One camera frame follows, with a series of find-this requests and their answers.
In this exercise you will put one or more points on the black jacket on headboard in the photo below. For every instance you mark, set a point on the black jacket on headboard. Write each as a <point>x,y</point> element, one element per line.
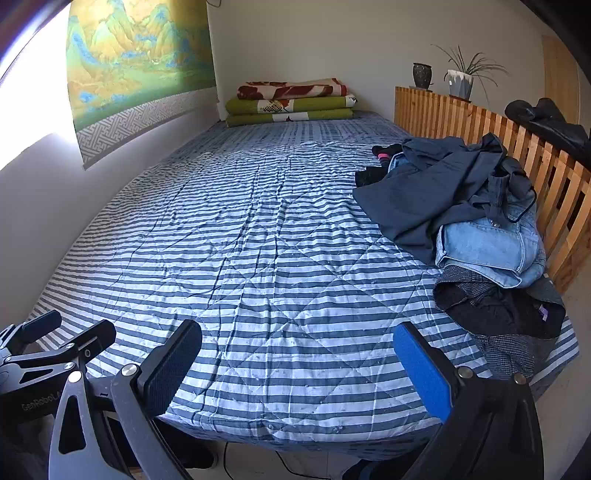
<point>554,124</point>

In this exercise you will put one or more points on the dark plant pot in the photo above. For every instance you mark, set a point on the dark plant pot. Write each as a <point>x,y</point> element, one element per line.
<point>422,76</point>

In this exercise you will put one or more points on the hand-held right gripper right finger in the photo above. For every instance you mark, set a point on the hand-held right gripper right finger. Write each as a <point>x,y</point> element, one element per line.
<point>422,369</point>

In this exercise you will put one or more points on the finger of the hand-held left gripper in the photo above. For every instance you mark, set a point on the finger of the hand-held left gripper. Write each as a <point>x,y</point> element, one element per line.
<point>90,339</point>
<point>39,325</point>

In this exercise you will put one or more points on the black cloth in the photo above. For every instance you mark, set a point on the black cloth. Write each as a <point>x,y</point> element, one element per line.
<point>367,177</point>

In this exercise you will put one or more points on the wooden slatted bed rail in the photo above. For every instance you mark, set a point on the wooden slatted bed rail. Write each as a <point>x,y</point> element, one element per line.
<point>461,120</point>

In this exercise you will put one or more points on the dark blue pants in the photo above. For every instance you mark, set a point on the dark blue pants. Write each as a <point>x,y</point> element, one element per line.
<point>429,198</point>

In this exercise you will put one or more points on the wooden door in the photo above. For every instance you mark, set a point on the wooden door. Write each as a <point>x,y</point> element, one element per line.
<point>558,69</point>

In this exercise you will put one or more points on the landscape painting wall scroll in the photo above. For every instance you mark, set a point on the landscape painting wall scroll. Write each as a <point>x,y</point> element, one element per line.
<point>129,55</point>

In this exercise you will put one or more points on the black grey tweed garment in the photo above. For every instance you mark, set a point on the black grey tweed garment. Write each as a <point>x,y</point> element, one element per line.
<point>498,314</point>

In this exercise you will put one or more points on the potted plant in white pot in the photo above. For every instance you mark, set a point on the potted plant in white pot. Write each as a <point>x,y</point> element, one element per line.
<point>459,85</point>

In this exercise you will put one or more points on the red floral folded blanket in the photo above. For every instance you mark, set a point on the red floral folded blanket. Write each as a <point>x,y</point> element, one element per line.
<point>295,88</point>

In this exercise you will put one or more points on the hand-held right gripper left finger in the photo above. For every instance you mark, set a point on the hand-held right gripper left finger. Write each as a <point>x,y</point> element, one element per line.
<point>171,364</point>

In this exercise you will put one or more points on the blue white striped quilt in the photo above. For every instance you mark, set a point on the blue white striped quilt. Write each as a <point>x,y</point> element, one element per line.
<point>258,258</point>

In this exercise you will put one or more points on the light blue jeans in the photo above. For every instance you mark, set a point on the light blue jeans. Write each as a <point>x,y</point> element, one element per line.
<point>485,244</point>

